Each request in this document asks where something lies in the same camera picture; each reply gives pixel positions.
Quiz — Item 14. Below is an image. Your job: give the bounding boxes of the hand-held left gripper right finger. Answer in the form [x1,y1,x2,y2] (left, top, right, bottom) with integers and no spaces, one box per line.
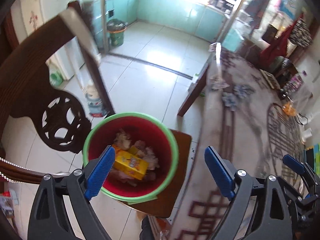
[204,146,293,240]

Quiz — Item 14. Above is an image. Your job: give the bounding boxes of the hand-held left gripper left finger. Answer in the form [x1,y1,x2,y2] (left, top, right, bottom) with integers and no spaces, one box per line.
[27,145,116,240]

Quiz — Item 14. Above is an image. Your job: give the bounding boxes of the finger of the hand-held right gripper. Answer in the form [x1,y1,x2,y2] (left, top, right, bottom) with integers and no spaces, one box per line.
[296,192,320,220]
[282,154,320,193]

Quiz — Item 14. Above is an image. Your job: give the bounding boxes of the yellow snack box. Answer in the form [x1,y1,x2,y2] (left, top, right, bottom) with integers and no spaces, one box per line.
[112,145,150,180]

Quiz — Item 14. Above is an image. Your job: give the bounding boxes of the red bucket with green rim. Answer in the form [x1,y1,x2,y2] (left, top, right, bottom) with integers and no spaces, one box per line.
[82,112,179,203]

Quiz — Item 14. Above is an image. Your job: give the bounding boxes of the green kitchen trash bin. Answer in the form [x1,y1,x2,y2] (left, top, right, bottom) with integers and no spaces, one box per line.
[106,19,127,47]

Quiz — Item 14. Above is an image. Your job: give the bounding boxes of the white desk lamp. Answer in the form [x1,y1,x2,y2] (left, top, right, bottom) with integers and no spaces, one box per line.
[299,115,313,143]

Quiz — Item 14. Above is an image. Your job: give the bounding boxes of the floral tablecloth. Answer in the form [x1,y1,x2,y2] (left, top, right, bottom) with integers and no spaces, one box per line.
[170,47,320,240]

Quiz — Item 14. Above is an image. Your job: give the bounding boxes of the clear bag of orange snacks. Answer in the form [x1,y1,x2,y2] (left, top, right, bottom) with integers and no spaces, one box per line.
[281,101,297,117]

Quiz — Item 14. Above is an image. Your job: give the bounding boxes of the person's leg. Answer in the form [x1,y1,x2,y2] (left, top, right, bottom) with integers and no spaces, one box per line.
[140,216,160,240]

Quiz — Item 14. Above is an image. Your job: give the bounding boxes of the white plastic jug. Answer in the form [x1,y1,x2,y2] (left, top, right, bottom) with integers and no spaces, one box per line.
[84,80,105,117]

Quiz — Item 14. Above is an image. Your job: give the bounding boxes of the dark snack packet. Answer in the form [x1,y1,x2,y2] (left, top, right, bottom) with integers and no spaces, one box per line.
[260,70,280,89]

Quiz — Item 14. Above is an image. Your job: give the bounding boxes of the green plastic bottle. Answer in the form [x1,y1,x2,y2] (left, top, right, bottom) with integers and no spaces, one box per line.
[49,62,64,88]

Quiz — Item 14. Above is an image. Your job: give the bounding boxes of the carved wooden chair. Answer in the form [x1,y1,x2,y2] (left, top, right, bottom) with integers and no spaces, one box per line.
[0,1,193,218]

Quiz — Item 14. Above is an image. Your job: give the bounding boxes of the red hanging cloth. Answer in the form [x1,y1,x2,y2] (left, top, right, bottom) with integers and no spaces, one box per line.
[260,17,299,60]

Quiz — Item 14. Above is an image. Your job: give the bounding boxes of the black white patterned bag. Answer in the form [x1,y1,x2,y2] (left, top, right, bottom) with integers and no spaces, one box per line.
[290,17,313,47]

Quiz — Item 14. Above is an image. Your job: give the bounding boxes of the black hanging bag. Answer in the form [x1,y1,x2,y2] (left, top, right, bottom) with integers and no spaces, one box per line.
[262,24,278,42]

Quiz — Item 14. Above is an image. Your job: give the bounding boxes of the turquoise kitchen cabinets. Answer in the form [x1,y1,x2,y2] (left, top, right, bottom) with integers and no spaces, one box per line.
[105,0,233,43]

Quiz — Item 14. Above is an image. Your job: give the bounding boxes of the white refrigerator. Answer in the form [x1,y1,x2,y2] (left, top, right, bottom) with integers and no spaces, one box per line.
[12,0,85,80]

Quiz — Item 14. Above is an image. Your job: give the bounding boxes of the hanging wall organizer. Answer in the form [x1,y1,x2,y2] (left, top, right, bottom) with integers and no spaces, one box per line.
[277,0,298,18]

